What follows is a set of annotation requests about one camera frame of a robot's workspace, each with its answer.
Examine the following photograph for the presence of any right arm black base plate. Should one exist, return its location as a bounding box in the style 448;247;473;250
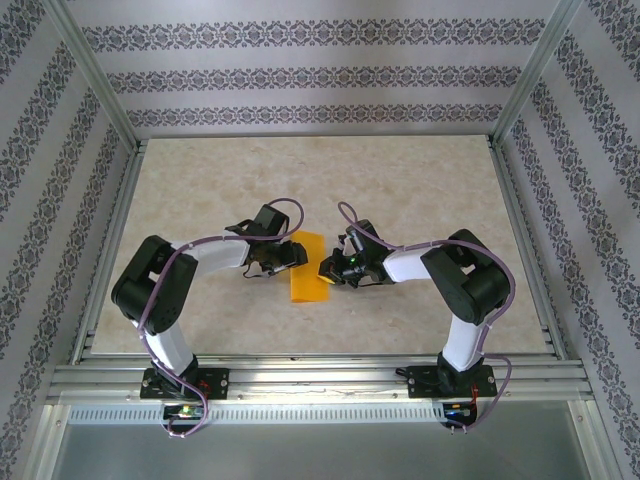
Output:
407;364;498;400

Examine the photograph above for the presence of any slotted grey cable duct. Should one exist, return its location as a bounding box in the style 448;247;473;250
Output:
67;402;447;425

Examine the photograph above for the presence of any aluminium frame post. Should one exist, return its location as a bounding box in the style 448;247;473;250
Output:
42;0;144;151
492;0;584;146

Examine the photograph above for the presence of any grey metal panel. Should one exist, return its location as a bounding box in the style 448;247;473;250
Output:
37;399;609;480

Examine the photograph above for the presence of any aluminium cross rail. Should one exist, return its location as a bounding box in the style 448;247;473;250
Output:
48;353;590;402

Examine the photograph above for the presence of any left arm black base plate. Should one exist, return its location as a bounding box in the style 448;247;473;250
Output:
140;368;231;400

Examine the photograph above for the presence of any aluminium side rail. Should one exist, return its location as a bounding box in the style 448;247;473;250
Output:
485;134;571;362
69;138;150;365

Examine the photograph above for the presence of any orange paper sheet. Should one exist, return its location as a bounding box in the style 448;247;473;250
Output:
288;230;332;305

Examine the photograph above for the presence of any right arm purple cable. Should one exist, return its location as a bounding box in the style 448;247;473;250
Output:
338;201;516;434

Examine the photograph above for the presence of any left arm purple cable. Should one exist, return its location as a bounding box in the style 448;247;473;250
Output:
137;197;308;441

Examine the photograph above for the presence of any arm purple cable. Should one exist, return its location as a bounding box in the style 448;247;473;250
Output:
338;201;516;434
137;197;308;441

